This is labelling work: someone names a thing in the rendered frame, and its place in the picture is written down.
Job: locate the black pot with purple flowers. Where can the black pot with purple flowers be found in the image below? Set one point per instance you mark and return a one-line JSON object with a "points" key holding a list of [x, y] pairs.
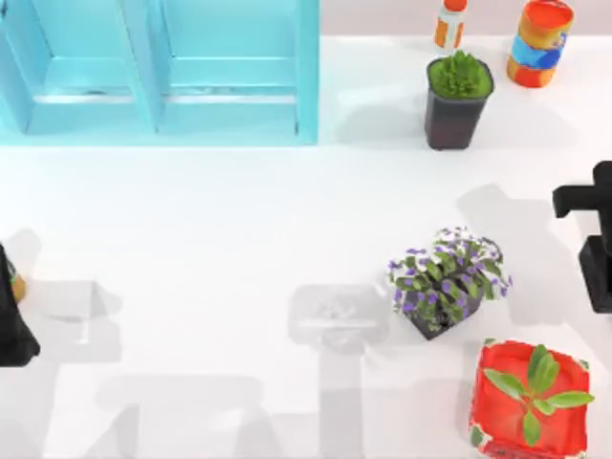
{"points": [[449, 287]]}

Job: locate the black pot with green plant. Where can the black pot with green plant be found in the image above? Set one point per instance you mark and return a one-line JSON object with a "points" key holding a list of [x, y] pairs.
{"points": [[454, 115]]}

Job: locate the orange and blue can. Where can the orange and blue can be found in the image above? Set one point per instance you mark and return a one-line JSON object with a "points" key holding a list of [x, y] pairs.
{"points": [[540, 43]]}

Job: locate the red pot with green plant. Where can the red pot with green plant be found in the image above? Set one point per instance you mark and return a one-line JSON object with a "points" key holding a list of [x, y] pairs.
{"points": [[507, 411]]}

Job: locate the orange and white bottle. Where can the orange and white bottle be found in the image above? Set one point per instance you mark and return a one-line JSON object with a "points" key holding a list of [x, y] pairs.
{"points": [[449, 28]]}

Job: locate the light blue rack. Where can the light blue rack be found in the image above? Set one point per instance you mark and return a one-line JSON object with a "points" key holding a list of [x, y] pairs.
{"points": [[143, 72]]}

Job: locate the small orange object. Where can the small orange object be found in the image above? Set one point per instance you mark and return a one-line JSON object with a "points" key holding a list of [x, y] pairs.
{"points": [[19, 288]]}

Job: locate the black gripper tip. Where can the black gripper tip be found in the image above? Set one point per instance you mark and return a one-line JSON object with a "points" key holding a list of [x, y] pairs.
{"points": [[12, 330]]}

